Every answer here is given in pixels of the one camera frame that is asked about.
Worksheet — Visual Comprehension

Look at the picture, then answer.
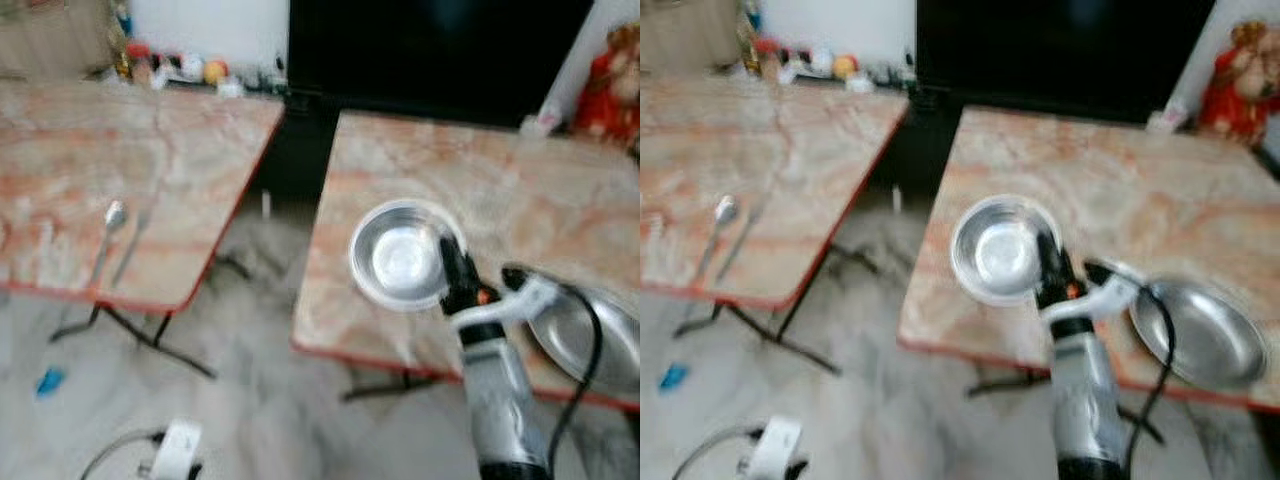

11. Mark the steel bowl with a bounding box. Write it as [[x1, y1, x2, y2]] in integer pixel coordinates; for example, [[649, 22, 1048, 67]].
[[950, 194, 1063, 307], [348, 198, 464, 312]]

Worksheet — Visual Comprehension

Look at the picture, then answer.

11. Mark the steel plate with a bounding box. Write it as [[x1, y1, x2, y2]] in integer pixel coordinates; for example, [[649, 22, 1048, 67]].
[[1128, 278, 1269, 393], [525, 285, 641, 401]]

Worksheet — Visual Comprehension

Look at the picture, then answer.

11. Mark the black tv cabinet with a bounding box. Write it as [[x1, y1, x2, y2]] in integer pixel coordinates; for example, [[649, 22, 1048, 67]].
[[860, 86, 967, 201]]

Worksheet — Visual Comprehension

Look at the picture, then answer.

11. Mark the black television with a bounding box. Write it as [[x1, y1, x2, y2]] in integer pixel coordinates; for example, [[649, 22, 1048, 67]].
[[914, 0, 1217, 125], [287, 0, 597, 129]]

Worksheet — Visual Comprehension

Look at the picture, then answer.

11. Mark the red figurine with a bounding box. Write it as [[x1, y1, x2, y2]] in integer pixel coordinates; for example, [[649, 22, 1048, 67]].
[[572, 22, 641, 149], [1195, 20, 1280, 149]]

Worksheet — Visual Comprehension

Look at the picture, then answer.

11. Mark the steel spoon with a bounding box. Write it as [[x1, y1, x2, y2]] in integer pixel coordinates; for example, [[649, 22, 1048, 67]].
[[86, 200, 129, 295], [696, 195, 741, 289]]

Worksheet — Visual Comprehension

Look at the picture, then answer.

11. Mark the steel fork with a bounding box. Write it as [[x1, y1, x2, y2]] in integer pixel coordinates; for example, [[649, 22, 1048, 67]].
[[716, 204, 767, 285], [110, 210, 153, 291]]

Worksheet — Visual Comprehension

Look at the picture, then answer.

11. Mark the beige cloth bundle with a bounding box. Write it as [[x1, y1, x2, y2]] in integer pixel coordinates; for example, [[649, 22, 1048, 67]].
[[0, 0, 117, 81], [640, 0, 747, 73]]

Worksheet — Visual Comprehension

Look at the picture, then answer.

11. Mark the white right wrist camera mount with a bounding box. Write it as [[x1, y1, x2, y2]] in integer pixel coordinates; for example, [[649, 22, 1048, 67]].
[[1040, 270, 1143, 323], [450, 275, 567, 331]]

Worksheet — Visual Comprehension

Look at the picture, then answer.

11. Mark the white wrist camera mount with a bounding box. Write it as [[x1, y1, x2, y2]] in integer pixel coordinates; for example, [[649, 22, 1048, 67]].
[[1040, 270, 1143, 323], [140, 420, 206, 480], [744, 415, 807, 480], [450, 275, 567, 331]]

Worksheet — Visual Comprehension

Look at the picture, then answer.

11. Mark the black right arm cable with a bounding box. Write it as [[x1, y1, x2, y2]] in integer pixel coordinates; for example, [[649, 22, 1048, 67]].
[[1084, 258, 1180, 473], [500, 262, 606, 477]]

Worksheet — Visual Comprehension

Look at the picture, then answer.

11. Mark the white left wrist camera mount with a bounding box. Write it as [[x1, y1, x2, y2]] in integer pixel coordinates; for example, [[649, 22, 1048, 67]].
[[744, 415, 807, 480], [140, 420, 206, 480]]

